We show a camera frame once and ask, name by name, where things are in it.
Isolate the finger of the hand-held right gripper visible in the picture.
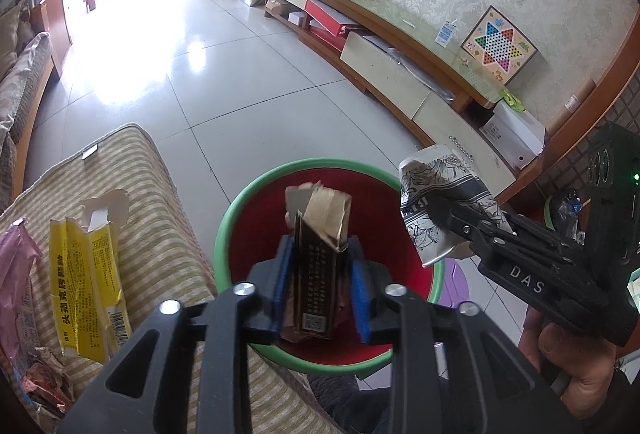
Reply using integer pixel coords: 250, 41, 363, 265
431, 202, 503, 251

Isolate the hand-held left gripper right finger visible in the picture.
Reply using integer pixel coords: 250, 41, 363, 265
347, 236, 583, 434

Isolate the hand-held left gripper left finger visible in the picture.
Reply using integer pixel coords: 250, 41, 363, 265
57, 234, 296, 434

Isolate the dark cigarette box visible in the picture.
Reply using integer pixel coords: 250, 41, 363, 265
285, 184, 352, 342

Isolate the black white printed paper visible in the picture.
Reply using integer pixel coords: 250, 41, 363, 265
398, 144, 516, 269

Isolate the green rimmed red bin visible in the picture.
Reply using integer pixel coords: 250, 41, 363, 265
214, 157, 446, 377

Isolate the person's right hand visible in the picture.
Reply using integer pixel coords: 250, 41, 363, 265
517, 304, 626, 407

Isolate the purple stool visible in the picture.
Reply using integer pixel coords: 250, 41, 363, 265
440, 259, 483, 312

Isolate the green basin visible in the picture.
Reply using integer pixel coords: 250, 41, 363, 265
544, 191, 588, 245

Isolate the white box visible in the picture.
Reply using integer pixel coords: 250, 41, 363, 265
480, 103, 547, 171

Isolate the cardboard tube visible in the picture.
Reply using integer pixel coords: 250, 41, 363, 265
564, 79, 597, 111

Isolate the checkers board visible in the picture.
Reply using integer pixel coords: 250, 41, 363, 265
460, 5, 538, 87

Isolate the wooden television cabinet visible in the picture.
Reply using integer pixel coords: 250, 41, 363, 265
265, 0, 548, 205

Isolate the blue card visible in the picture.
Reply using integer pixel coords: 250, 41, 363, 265
434, 20, 460, 49

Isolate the yellow cardboard box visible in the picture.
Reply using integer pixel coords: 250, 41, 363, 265
49, 189, 133, 364

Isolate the red flat box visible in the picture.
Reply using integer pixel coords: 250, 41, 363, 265
303, 0, 368, 52

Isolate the red brown crumpled wrapper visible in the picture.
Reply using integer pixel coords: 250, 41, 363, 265
20, 346, 76, 415

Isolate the pink plastic wrapper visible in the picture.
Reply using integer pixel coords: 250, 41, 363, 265
0, 219, 43, 365

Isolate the striped beige sofa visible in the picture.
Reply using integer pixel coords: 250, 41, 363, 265
0, 0, 56, 200

